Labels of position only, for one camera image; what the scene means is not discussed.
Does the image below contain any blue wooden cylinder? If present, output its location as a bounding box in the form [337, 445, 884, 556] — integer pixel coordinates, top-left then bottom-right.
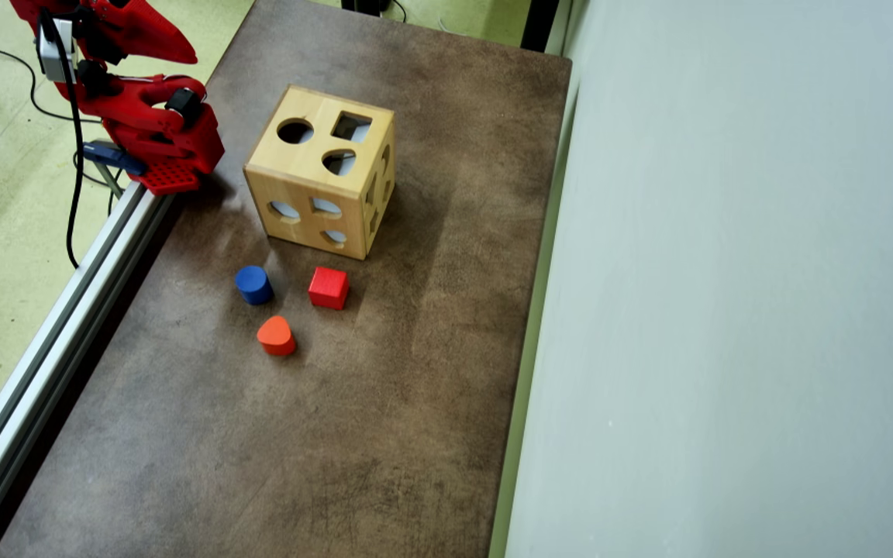
[234, 265, 275, 306]

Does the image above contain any long black floor cable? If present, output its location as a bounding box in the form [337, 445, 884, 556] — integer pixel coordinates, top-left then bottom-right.
[0, 44, 103, 125]

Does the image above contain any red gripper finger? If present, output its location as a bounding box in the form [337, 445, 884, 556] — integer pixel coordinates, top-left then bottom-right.
[135, 0, 198, 64]
[126, 15, 193, 65]

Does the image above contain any black object with cable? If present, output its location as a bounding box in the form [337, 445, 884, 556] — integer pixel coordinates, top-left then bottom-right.
[340, 0, 409, 23]

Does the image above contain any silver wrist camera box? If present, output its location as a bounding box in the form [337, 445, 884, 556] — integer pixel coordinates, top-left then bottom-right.
[37, 19, 77, 84]

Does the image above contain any red wooden cube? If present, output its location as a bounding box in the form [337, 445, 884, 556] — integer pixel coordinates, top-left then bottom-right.
[308, 267, 350, 311]

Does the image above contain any short black looped cable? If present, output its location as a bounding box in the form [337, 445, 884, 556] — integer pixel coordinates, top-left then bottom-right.
[72, 149, 119, 219]

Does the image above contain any orange teardrop wooden block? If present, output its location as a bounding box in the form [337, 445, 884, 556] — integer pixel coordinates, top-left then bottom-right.
[256, 315, 298, 357]

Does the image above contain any wooden shape sorter box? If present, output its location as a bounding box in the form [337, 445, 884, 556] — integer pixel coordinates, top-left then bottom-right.
[243, 84, 397, 261]

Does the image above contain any dark vertical post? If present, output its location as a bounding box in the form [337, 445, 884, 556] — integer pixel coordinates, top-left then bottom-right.
[520, 0, 564, 55]

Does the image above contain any aluminium profile rail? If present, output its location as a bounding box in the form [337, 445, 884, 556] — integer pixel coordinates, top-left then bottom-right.
[0, 181, 177, 558]

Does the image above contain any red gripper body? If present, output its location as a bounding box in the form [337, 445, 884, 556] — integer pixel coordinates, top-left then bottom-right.
[9, 0, 137, 67]

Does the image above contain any blue table clamp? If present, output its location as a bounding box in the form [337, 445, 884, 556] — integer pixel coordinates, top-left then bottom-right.
[78, 139, 147, 199]

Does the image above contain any black camera cable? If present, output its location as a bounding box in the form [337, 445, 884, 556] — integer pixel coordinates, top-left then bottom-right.
[40, 8, 88, 270]

